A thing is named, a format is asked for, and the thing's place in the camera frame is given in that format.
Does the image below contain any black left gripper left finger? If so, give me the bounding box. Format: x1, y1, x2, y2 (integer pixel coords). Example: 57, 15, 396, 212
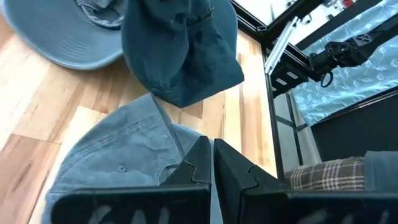
51, 135, 213, 224

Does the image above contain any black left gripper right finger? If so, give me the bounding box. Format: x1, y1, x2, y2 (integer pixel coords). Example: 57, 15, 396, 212
213, 138, 398, 224

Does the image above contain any faded grey baseball cap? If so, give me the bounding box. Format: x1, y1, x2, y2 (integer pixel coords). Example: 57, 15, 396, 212
41, 93, 219, 224

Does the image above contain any dark navy baseball cap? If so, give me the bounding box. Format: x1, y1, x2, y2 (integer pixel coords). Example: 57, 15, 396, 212
121, 0, 246, 109

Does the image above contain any slate grey baseball cap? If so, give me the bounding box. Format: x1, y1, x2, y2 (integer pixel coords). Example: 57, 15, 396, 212
1, 0, 132, 71

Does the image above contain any plaid cloth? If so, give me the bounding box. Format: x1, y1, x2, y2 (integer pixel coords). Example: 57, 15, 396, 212
284, 150, 398, 192

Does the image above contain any black box with labels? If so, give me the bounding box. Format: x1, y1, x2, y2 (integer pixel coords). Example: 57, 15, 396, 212
269, 58, 312, 98

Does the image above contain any black panel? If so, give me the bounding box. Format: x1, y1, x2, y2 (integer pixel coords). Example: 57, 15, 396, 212
310, 93, 398, 163

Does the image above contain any light blue patterned cloth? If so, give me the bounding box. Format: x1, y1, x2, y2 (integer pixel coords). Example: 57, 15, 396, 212
292, 0, 398, 127

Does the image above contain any black aluminium table frame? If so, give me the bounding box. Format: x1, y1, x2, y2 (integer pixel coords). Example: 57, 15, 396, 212
229, 0, 398, 182

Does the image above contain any silver frame bracket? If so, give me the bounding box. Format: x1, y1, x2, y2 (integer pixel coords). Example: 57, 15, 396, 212
264, 16, 301, 76

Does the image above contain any black mechanical handle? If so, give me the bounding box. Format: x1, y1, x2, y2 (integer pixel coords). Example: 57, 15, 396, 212
308, 21, 398, 88

